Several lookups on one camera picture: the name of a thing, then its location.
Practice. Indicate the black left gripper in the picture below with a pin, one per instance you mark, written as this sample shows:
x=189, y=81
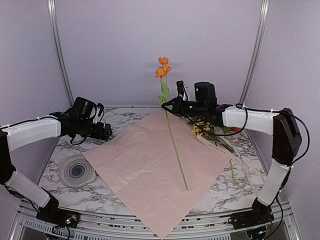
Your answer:
x=98, y=133

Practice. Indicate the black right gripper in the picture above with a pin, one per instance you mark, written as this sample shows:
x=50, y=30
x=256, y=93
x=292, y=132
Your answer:
x=176, y=109

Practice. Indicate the pink wrapping paper sheet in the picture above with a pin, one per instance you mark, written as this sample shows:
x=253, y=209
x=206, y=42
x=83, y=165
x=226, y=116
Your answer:
x=158, y=169

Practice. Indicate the yellow fake flower bunch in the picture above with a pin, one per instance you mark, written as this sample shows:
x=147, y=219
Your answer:
x=202, y=128

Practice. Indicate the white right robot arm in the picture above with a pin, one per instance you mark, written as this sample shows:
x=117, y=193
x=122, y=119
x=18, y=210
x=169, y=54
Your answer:
x=280, y=124

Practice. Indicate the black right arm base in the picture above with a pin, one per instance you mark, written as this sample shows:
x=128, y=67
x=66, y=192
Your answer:
x=258, y=215

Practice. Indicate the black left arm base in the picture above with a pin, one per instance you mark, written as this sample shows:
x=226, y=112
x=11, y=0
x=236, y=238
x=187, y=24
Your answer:
x=51, y=213

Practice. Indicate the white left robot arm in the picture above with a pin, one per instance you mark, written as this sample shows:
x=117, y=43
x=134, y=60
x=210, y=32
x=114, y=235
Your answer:
x=32, y=159

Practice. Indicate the white fake flower bunch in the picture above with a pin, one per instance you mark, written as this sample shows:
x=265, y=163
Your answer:
x=213, y=138

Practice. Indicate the orange bowl white inside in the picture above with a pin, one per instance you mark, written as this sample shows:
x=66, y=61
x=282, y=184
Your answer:
x=236, y=130

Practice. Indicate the cream printed ribbon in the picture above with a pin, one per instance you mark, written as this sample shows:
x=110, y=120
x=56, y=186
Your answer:
x=237, y=160

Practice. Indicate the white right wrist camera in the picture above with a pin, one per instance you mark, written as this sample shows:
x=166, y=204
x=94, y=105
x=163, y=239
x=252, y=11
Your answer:
x=181, y=90

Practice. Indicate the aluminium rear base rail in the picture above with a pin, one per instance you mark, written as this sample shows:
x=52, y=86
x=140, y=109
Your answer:
x=131, y=107

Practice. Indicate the aluminium front rail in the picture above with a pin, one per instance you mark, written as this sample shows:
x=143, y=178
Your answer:
x=99, y=226

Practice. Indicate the aluminium frame post left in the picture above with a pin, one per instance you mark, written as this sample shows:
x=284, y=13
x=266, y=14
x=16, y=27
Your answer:
x=59, y=51

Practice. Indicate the aluminium frame post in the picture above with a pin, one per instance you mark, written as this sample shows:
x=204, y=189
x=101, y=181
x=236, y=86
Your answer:
x=258, y=43
x=59, y=51

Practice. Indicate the aluminium frame post right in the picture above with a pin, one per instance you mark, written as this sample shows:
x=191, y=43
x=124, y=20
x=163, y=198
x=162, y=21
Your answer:
x=258, y=43

